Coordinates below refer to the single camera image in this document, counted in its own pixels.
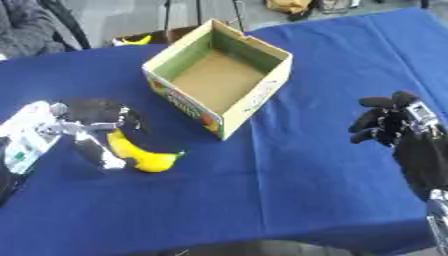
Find yellow toy banana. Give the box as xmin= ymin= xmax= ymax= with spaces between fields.
xmin=110 ymin=34 xmax=154 ymax=47
xmin=105 ymin=127 xmax=188 ymax=174

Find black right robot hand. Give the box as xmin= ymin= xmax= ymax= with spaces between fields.
xmin=346 ymin=90 xmax=448 ymax=202

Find person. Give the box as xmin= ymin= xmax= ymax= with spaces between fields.
xmin=0 ymin=0 xmax=93 ymax=62

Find black tripod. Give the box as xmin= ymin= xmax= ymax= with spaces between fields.
xmin=161 ymin=0 xmax=249 ymax=33

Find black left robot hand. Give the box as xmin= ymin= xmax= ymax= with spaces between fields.
xmin=49 ymin=97 xmax=146 ymax=171

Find yellow bag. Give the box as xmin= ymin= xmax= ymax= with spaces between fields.
xmin=262 ymin=0 xmax=321 ymax=22

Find tan cardboard box green inside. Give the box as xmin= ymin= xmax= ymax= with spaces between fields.
xmin=140 ymin=18 xmax=296 ymax=141

